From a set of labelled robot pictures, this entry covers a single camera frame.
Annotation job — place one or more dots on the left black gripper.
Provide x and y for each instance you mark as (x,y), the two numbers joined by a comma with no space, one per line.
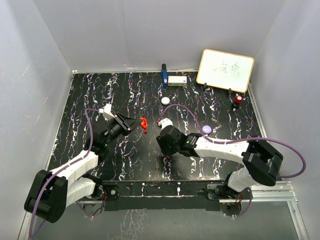
(126,123)

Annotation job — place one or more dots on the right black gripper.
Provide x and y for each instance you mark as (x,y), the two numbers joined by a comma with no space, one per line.
(165,149)

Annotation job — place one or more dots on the red earbud charging case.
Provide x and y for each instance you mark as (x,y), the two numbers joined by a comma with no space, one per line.
(143,124)

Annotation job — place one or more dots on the white earbud charging case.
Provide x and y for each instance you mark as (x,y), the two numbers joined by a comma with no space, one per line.
(165,101)

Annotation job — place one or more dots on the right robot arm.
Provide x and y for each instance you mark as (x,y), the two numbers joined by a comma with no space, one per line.
(260,160)

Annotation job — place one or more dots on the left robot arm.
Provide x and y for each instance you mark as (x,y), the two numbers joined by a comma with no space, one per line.
(53,191)

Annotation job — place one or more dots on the purple earbud charging case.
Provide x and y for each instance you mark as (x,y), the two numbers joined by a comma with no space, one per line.
(206,129)

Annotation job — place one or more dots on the white green carton box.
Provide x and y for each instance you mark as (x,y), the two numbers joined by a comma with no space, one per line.
(177,81)

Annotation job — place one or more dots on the blue black marker device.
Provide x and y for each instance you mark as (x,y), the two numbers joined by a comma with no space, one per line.
(164,75)

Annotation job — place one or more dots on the red emergency stop button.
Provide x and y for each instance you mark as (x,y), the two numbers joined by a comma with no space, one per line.
(237,101)

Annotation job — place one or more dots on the yellow framed whiteboard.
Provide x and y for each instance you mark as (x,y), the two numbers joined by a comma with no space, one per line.
(225,70)

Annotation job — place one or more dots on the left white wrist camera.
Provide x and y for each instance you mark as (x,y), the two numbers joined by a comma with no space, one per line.
(106,112)

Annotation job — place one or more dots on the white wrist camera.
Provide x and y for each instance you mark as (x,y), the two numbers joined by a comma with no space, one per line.
(106,112)
(164,123)

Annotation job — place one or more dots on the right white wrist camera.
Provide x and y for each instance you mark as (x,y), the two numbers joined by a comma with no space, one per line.
(164,123)

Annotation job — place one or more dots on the black front base frame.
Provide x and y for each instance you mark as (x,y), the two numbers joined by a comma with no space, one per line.
(167,194)

